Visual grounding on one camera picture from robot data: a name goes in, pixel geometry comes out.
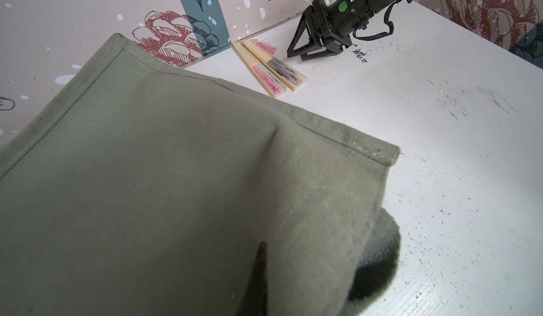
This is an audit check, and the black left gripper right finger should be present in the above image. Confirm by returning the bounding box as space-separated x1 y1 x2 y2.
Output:
339 209 401 315

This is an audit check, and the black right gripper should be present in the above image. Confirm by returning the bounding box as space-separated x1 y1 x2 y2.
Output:
286 0 413 61

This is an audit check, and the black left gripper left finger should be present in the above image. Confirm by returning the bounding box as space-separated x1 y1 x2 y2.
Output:
236 242 267 316

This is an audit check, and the black grey wooden folding fan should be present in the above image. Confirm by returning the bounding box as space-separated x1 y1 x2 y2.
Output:
242 40 307 91

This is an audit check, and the pink wooden folding fan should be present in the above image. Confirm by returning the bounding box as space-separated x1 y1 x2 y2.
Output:
232 42 286 98

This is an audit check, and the green canvas tote bag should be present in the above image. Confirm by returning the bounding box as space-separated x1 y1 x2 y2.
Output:
1 34 400 315

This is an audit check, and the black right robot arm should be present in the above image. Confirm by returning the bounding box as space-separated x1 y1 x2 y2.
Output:
287 0 413 61

